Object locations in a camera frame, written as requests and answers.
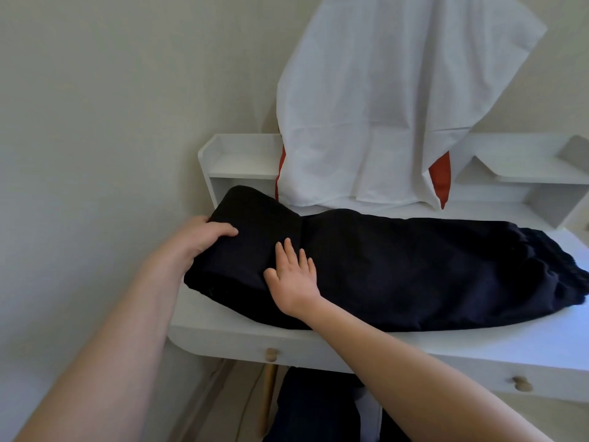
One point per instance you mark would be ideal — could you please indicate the person's right forearm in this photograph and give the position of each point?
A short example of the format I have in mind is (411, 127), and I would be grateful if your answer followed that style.
(414, 382)

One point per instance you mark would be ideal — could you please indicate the person's right thumb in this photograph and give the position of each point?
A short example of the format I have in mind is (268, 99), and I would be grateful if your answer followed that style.
(271, 278)

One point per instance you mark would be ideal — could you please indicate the person's right hand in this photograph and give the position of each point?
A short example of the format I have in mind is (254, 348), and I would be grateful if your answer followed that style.
(294, 285)

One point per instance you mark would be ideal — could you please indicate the round wooden drawer knob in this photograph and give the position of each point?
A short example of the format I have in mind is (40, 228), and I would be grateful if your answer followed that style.
(522, 384)
(272, 355)

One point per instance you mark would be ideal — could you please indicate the person's right middle finger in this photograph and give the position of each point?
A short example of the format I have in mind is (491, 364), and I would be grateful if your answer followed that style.
(291, 254)

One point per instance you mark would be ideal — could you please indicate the person's left hand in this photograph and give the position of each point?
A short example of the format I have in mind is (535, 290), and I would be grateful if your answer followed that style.
(193, 241)

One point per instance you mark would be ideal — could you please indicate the wooden desk leg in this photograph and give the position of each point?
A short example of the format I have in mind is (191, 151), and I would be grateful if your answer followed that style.
(268, 400)

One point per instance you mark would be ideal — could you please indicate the red board under cloth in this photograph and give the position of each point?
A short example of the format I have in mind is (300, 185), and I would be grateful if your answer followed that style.
(441, 179)

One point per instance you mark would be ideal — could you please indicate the white desk shelf unit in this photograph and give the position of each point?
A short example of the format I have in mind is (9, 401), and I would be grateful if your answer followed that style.
(515, 165)

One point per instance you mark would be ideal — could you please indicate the person's left thumb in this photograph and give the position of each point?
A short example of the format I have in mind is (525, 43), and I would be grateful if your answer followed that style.
(224, 230)

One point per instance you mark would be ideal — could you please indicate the white draped cloth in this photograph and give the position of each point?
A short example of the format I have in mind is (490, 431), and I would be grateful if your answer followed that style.
(386, 101)

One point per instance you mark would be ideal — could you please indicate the person's right little finger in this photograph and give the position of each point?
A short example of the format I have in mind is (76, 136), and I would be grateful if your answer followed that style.
(312, 269)

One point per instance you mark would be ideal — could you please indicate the black trousers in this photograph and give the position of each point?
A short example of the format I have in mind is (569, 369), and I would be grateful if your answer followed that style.
(405, 271)

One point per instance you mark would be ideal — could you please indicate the person's left forearm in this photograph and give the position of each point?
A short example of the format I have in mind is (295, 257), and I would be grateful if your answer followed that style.
(115, 354)

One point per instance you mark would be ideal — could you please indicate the person's dark trousers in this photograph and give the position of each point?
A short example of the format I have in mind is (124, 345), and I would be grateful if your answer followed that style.
(317, 409)

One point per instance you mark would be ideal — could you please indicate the white desk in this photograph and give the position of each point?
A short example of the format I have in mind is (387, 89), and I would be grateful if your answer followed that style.
(529, 336)

